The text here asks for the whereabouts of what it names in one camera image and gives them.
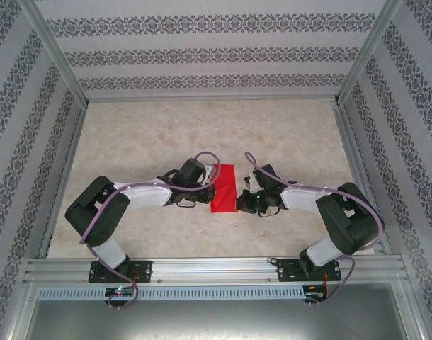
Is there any red paper sheet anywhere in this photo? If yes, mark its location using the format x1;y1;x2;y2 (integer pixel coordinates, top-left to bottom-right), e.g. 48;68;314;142
210;163;238;214

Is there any grey sheet metal tray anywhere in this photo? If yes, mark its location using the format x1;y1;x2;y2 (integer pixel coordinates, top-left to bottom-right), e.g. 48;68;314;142
3;283;429;340

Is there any small circuit board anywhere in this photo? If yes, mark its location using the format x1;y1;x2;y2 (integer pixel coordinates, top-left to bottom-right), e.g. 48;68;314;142
304;285;329;302
105;286;136;302

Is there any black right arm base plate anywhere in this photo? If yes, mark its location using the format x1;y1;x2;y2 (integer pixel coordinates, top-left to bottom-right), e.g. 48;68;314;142
276;257;343;283

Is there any aluminium mounting rail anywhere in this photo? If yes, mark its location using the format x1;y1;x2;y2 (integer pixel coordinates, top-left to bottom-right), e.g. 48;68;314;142
23;253;411;284

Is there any aluminium table side rail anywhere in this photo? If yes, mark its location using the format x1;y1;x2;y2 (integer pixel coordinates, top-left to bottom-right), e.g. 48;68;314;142
331;102;392;256
37;104;88;259

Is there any slotted grey cable duct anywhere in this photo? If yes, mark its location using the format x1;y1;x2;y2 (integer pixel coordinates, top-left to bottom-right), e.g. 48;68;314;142
37;285;305;301

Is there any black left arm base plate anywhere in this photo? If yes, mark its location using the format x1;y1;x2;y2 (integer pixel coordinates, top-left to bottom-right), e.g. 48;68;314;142
88;260;154;284

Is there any aluminium frame post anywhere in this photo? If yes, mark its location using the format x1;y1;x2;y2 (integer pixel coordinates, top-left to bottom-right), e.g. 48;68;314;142
19;0;89;109
334;0;404;106

